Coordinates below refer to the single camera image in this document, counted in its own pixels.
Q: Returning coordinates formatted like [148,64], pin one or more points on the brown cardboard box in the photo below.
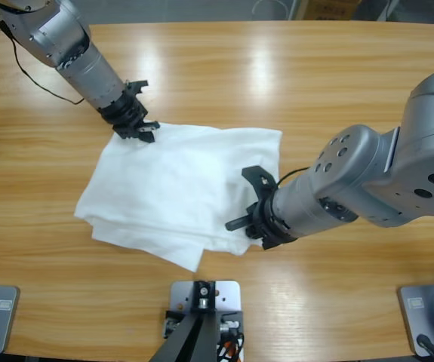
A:
[330,9]

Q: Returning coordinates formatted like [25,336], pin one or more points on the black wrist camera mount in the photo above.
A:
[137,86]
[260,179]

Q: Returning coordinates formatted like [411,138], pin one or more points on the white T-shirt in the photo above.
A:
[171,188]

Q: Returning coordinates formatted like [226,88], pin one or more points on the black clamp bracket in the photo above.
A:
[233,313]

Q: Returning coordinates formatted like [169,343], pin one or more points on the white mount block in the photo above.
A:
[228,294]

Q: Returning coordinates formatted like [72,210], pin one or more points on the light wooden plank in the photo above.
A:
[301,9]

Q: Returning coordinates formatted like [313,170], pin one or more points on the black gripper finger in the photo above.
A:
[121,134]
[148,135]
[239,223]

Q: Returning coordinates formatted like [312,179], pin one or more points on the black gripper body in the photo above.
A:
[271,222]
[124,111]

